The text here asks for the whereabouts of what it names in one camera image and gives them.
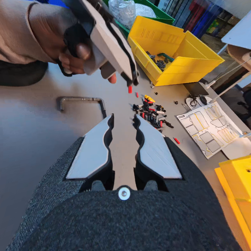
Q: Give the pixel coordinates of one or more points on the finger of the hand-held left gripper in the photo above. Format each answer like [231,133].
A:
[129,51]
[111,47]

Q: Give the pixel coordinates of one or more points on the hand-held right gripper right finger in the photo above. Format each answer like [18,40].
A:
[156,156]

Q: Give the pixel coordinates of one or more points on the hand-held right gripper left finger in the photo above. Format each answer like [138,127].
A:
[90,156]

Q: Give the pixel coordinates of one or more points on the grey bent rod red caps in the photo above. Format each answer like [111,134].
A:
[82,99]
[130,89]

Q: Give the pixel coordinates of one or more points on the person's left forearm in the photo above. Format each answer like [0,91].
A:
[13,29]

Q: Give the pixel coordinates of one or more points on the grey desk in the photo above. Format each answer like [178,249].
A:
[39,127]

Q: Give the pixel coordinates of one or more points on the small red pin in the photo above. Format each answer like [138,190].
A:
[177,140]

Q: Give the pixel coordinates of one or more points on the heap of dark grey bricks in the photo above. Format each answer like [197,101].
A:
[158,62]

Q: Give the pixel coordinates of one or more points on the green brick piece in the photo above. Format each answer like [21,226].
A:
[165,56]

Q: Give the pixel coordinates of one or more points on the clear plastic bag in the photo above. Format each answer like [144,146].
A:
[123,11]

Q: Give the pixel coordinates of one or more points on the blue storage bin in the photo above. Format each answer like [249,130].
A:
[56,2]

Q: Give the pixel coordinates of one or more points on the small grey pin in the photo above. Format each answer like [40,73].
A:
[152,84]

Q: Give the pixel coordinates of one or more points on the pile of black red pins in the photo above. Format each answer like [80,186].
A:
[153,113]

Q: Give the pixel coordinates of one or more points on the green storage bin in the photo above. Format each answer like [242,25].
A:
[162,14]

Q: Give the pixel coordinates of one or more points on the white sticker sheet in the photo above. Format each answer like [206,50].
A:
[205,127]

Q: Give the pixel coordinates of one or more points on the yellow storage bin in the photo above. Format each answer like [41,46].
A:
[188,68]
[235,176]

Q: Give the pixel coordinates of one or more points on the black chair armrest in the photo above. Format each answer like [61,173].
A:
[19,74]

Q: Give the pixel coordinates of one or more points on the stack of coloured crates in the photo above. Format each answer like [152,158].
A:
[204,17]

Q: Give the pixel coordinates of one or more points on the open instruction booklet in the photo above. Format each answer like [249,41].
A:
[237,33]

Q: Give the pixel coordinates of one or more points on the wooden book stand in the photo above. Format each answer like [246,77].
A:
[239,53]

